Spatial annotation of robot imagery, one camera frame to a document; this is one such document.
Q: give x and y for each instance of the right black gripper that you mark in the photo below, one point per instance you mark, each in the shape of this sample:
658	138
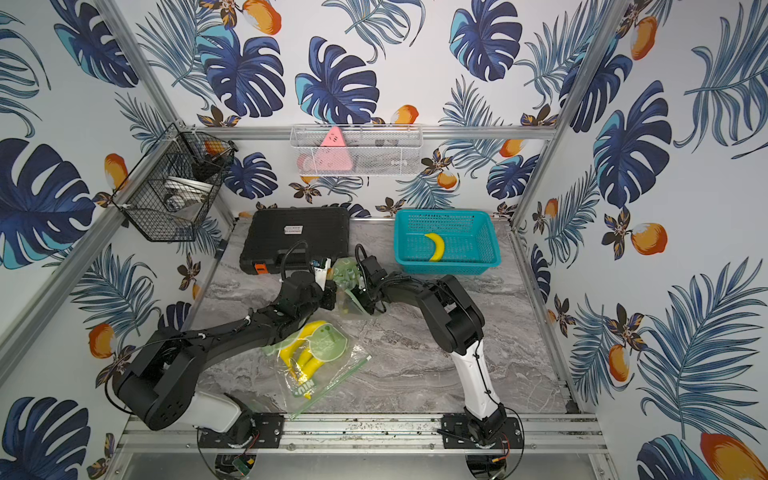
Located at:
369	308

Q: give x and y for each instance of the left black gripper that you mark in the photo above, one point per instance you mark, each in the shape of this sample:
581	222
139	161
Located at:
327	293

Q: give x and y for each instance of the zip-top bag green print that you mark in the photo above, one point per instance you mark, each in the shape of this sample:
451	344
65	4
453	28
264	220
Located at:
347	277

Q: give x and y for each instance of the zip-top bag with bananas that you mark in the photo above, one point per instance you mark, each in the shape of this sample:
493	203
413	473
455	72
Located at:
342	355

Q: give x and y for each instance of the yellow bananas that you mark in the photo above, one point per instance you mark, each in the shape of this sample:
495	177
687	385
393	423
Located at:
301	362

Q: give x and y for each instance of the yellow single banana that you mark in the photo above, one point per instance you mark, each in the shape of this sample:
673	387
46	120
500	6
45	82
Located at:
439	247

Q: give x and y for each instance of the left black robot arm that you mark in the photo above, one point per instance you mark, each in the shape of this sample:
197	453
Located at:
159	386

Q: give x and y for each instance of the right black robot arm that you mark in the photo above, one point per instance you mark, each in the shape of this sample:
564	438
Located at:
456	324

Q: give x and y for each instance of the black plastic tool case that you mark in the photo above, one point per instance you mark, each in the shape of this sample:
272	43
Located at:
285	238

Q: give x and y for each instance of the teal plastic basket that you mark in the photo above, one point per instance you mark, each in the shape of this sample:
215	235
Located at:
471	242

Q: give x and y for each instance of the pink triangle card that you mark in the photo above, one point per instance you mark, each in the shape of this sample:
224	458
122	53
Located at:
333	154

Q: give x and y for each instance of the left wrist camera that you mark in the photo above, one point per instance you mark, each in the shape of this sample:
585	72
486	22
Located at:
321	270

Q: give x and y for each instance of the clear mesh wall tray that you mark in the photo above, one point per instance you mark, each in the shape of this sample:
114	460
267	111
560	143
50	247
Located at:
376	149

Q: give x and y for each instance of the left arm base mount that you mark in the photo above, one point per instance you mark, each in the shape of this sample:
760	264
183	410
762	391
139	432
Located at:
250	431

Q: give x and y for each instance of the black wire basket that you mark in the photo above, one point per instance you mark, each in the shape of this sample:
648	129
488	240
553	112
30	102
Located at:
169	194

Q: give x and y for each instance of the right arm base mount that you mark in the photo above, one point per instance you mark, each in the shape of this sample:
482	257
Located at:
464	431

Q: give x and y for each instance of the aluminium front rail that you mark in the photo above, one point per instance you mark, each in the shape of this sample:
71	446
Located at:
425	434

